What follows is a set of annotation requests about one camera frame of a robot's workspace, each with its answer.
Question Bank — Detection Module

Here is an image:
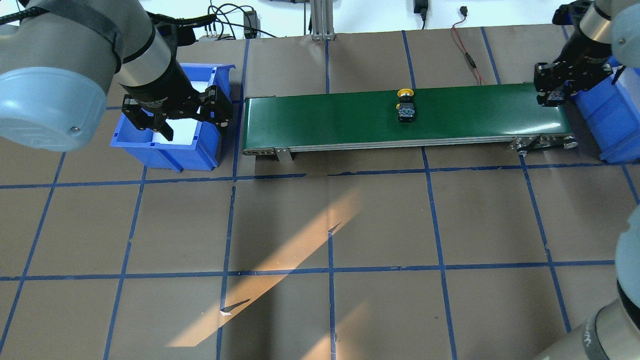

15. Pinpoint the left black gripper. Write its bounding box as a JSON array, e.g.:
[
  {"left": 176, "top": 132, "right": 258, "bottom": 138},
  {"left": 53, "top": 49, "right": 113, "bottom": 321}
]
[{"left": 122, "top": 85, "right": 234, "bottom": 142}]

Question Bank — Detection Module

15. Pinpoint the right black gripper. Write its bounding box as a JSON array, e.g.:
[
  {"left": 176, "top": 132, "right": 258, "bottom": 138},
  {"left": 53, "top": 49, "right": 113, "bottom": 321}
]
[{"left": 534, "top": 50, "right": 613, "bottom": 101}]

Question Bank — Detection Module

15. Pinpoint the yellow push button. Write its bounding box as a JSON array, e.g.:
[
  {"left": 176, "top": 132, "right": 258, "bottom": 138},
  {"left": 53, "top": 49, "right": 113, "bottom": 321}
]
[{"left": 396, "top": 88, "right": 416, "bottom": 124}]

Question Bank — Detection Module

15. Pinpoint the red push button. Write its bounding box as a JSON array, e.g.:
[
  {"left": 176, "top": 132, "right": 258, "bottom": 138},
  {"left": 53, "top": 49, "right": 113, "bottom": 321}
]
[{"left": 542, "top": 88, "right": 567, "bottom": 107}]

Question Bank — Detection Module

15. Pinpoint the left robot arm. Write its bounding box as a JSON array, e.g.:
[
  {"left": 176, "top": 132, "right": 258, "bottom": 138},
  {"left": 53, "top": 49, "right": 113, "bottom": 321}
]
[{"left": 0, "top": 0, "right": 233, "bottom": 152}]

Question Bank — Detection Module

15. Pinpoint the white foam pad left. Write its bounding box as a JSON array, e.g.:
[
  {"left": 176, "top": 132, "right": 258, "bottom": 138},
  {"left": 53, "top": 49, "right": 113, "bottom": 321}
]
[{"left": 151, "top": 80, "right": 213, "bottom": 147}]

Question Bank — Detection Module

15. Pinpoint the left blue bin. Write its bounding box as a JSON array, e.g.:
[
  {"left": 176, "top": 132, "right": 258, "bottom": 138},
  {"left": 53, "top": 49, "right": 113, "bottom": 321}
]
[{"left": 110, "top": 63, "right": 236, "bottom": 173}]

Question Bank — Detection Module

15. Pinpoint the blue bin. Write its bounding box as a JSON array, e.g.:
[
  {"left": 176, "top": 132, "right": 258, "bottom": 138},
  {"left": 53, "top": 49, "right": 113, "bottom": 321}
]
[
  {"left": 573, "top": 67, "right": 640, "bottom": 163},
  {"left": 110, "top": 63, "right": 236, "bottom": 173}
]

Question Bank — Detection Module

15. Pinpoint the right blue bin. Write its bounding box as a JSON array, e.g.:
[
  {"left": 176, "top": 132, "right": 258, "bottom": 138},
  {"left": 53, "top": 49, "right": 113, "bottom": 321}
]
[{"left": 573, "top": 67, "right": 640, "bottom": 163}]

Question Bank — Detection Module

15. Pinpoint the green conveyor belt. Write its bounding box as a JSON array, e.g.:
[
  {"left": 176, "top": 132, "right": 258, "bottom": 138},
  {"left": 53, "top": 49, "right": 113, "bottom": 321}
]
[{"left": 241, "top": 83, "right": 578, "bottom": 159}]

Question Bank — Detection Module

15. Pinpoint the aluminium profile post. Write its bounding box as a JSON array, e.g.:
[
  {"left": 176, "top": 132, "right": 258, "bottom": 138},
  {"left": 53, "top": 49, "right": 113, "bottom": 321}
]
[{"left": 309, "top": 0, "right": 336, "bottom": 41}]

